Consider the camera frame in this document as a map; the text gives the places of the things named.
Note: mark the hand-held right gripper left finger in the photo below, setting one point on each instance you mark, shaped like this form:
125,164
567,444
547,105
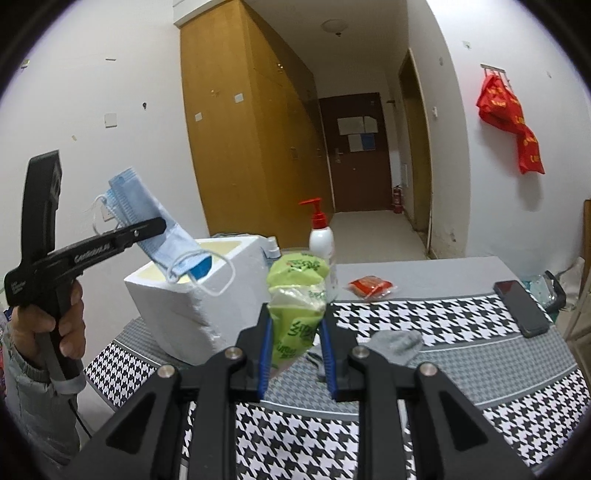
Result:
264,355

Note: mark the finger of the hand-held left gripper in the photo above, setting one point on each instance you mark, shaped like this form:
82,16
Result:
115,240

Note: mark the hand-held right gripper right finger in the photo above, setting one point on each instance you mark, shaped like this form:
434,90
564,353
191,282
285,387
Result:
327,355

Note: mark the green wet wipes packet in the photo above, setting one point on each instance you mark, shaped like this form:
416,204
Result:
295,304

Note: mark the grey sock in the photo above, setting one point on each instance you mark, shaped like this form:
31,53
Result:
392,344

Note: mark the white foam box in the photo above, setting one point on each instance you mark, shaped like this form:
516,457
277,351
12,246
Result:
184,314

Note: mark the person's left forearm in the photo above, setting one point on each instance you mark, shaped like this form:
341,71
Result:
32,406

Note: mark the person's left hand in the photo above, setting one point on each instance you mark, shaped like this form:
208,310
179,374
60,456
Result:
74,323

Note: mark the red snack packet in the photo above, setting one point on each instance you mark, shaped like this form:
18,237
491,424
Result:
371,286

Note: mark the clear blue spray bottle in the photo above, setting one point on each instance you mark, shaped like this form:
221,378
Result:
272,249

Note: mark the white pump bottle red top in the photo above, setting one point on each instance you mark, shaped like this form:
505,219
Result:
321,242

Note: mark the houndstooth table runner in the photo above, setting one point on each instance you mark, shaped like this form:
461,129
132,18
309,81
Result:
461,360

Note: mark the wooden wardrobe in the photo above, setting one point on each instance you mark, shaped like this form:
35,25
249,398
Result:
231,152

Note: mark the red fire extinguisher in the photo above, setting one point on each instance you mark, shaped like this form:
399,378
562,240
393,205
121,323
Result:
397,199

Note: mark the dark brown door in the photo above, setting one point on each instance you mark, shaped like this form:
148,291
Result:
360,175

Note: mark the black smartphone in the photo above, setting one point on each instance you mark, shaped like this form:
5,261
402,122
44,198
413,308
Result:
521,307

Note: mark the blue paper sheet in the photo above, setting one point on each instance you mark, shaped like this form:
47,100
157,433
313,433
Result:
362,142

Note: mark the wooden side door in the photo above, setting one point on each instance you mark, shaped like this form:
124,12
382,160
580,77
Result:
415,147

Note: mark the white paper sheets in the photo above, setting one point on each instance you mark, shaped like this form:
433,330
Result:
356,125

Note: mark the black table clamp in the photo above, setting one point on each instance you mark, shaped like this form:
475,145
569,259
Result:
556,290

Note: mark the red hanging bags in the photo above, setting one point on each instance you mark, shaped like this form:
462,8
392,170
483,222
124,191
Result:
508,110

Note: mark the ceiling lamp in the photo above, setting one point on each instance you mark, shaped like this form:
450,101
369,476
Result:
334,26

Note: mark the white wall switch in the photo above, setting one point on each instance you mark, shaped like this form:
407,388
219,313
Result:
110,120

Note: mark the metal wall hook rack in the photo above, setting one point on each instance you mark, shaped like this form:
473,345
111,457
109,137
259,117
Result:
493,68

